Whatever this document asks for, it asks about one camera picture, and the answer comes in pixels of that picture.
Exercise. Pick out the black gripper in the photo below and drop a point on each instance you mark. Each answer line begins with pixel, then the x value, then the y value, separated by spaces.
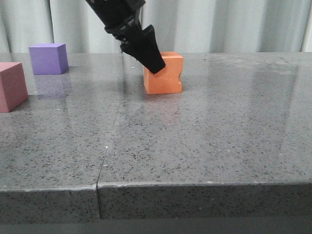
pixel 121 19

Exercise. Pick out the orange foam cube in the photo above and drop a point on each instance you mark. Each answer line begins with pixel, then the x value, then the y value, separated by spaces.
pixel 167 80

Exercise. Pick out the grey curtain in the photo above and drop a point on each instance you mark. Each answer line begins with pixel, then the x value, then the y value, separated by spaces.
pixel 184 26

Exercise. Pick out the purple foam cube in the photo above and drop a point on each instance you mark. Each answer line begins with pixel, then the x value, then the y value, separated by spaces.
pixel 49 58

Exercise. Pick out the pink foam cube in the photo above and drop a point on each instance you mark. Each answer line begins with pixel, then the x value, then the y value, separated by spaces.
pixel 13 90

